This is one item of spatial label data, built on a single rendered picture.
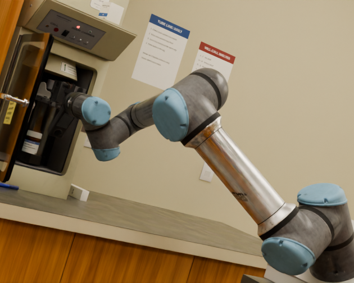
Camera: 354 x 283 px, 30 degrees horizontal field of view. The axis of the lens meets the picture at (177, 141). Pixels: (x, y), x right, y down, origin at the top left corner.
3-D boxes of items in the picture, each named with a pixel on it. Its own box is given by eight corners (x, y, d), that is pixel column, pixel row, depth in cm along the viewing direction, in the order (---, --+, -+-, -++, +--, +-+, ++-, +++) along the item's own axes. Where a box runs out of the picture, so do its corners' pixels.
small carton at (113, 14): (96, 19, 206) (102, 1, 206) (109, 25, 210) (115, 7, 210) (105, 21, 203) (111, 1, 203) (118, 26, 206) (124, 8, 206)
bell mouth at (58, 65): (15, 62, 217) (20, 45, 217) (62, 78, 227) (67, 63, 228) (37, 66, 203) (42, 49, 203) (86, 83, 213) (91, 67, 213)
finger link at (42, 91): (36, 79, 210) (58, 86, 205) (30, 97, 210) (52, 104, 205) (30, 77, 207) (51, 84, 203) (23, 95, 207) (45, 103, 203)
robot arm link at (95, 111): (94, 133, 184) (84, 106, 180) (76, 126, 193) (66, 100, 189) (117, 121, 187) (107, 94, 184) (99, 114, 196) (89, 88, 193)
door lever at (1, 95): (15, 105, 179) (18, 95, 179) (23, 108, 171) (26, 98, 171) (-5, 99, 177) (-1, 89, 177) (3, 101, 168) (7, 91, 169)
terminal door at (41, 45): (-17, 164, 195) (25, 34, 196) (5, 184, 168) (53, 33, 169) (-20, 164, 195) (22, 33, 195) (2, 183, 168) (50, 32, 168)
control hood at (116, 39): (20, 26, 196) (30, -6, 196) (110, 61, 216) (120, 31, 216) (36, 27, 187) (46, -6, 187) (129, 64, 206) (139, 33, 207)
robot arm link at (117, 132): (135, 145, 196) (123, 113, 192) (108, 165, 190) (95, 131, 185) (117, 143, 202) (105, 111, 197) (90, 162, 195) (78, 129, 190)
